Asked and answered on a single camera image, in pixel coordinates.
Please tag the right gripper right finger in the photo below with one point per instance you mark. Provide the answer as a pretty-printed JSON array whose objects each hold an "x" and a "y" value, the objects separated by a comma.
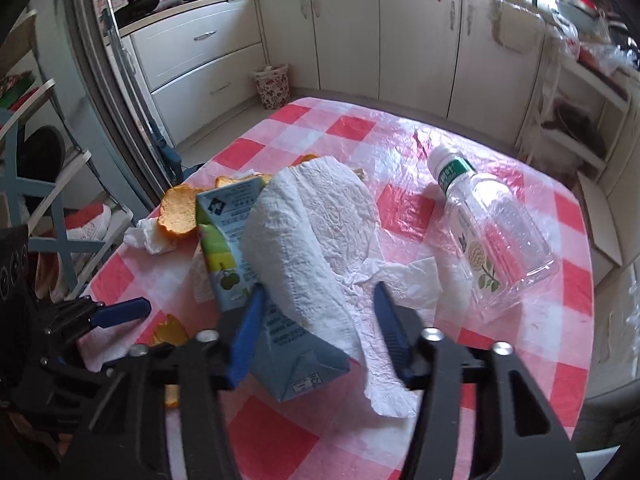
[{"x": 517, "y": 434}]

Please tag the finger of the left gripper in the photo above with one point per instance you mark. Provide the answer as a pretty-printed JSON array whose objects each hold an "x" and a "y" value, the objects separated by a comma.
[{"x": 121, "y": 313}]

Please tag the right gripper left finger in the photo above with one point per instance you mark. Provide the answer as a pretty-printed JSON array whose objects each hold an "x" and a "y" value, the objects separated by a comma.
[{"x": 122, "y": 434}]

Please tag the large white paper towel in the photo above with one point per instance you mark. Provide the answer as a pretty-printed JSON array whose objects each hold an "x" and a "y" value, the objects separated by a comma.
[{"x": 312, "y": 239}]

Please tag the cream lower kitchen cabinets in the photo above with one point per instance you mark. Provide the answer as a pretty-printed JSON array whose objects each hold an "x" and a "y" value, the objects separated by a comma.
[{"x": 473, "y": 63}]

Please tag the orange peel piece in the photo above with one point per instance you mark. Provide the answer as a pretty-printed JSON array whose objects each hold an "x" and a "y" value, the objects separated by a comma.
[{"x": 170, "y": 331}]

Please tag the small crumpled white tissue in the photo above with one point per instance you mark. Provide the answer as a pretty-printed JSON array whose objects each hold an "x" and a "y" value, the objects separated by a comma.
[{"x": 147, "y": 235}]

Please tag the blue juice carton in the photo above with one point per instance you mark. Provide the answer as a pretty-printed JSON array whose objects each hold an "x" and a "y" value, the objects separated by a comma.
[{"x": 282, "y": 355}]

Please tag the large orange peel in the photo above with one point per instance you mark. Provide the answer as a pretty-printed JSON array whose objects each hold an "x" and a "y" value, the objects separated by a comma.
[{"x": 177, "y": 217}]

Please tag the small orange peel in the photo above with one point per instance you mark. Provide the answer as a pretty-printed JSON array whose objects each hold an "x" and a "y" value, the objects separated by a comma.
[{"x": 222, "y": 182}]

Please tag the red white checkered tablecloth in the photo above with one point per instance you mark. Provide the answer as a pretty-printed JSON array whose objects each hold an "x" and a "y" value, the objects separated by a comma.
[{"x": 332, "y": 432}]

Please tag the blue wooden chair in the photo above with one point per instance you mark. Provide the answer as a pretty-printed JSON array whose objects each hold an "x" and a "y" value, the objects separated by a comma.
[{"x": 68, "y": 245}]

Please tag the clear plastic bottle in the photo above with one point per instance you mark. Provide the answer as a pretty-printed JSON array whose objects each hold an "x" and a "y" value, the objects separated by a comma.
[{"x": 503, "y": 252}]

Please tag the patterned waste basket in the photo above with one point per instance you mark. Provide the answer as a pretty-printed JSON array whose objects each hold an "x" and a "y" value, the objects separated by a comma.
[{"x": 272, "y": 86}]

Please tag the black frying pan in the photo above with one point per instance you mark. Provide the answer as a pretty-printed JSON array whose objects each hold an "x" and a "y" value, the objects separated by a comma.
[{"x": 134, "y": 10}]

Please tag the white corner shelf rack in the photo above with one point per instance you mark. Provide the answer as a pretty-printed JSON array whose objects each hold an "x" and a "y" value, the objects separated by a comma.
[{"x": 582, "y": 99}]

